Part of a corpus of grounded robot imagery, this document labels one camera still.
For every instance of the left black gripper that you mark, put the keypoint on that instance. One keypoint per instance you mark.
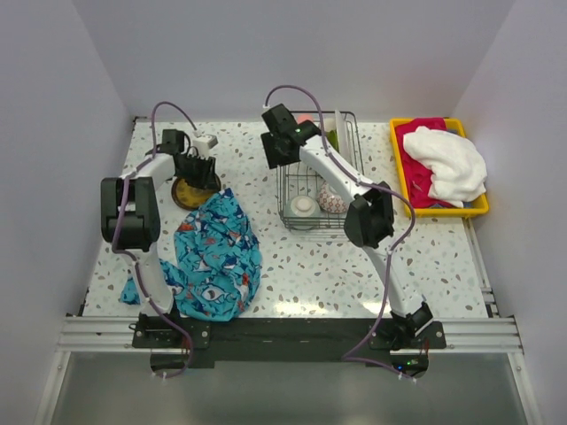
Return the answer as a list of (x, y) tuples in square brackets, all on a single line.
[(207, 178)]

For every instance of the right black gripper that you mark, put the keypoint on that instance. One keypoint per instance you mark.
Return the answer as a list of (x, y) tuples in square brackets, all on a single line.
[(273, 159)]

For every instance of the yellow brown plate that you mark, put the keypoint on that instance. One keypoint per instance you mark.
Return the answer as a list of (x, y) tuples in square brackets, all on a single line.
[(188, 197)]

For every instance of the pink cup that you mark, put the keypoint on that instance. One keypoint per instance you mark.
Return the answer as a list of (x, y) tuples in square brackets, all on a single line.
[(304, 118)]

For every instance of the lime green small plate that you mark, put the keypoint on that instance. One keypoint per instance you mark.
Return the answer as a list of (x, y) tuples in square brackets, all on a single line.
[(332, 139)]

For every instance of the pale green bowl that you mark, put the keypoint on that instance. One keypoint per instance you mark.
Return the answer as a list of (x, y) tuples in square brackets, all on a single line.
[(302, 207)]

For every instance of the blue patterned bowl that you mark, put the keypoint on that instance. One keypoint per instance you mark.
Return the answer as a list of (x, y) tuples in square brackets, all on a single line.
[(330, 201)]

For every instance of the blue shark print cloth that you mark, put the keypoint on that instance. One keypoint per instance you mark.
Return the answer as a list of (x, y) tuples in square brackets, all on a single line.
[(218, 261)]

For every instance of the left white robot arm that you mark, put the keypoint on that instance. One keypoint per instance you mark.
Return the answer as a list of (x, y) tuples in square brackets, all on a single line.
[(130, 220)]

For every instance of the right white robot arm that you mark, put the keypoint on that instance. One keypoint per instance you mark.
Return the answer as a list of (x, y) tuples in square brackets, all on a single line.
[(369, 218)]

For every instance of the pink red cloth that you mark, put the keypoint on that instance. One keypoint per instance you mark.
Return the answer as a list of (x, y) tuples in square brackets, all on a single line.
[(415, 178)]

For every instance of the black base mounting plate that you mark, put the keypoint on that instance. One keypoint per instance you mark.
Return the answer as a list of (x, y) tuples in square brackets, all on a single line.
[(201, 344)]

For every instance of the white towel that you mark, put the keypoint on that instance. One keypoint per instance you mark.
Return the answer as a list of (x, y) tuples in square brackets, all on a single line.
[(458, 170)]

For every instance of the yellow plastic bin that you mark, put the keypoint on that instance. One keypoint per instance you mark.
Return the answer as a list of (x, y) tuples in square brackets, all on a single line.
[(478, 206)]

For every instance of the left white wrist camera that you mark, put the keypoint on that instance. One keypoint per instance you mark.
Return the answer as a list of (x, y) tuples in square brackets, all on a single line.
[(203, 143)]

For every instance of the wire dish rack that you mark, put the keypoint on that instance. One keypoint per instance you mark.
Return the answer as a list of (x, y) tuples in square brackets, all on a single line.
[(299, 179)]

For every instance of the aluminium front rail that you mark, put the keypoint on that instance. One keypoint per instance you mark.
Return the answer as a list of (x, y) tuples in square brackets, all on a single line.
[(112, 334)]

